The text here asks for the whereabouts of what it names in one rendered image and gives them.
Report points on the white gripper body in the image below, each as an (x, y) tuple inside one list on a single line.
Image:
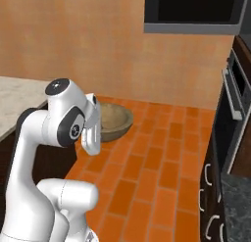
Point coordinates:
[(92, 136)]

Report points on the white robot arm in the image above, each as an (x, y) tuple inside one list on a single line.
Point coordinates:
[(32, 148)]

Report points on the brown wooden bowl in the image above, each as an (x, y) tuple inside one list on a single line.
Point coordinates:
[(114, 120)]

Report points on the dark cupboard under pale worktop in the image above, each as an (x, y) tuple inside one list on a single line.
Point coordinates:
[(52, 164)]

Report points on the black and silver oven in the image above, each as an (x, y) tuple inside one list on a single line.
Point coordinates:
[(237, 99)]

